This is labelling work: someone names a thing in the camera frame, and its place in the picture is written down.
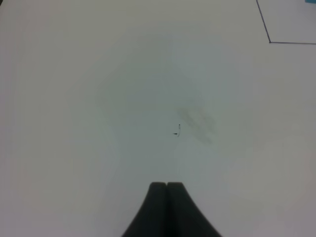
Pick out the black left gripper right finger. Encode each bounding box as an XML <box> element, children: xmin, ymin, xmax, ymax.
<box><xmin>167</xmin><ymin>182</ymin><xmax>220</xmax><ymax>237</ymax></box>

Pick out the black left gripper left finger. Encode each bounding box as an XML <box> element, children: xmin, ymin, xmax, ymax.
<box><xmin>123</xmin><ymin>182</ymin><xmax>167</xmax><ymax>237</ymax></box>

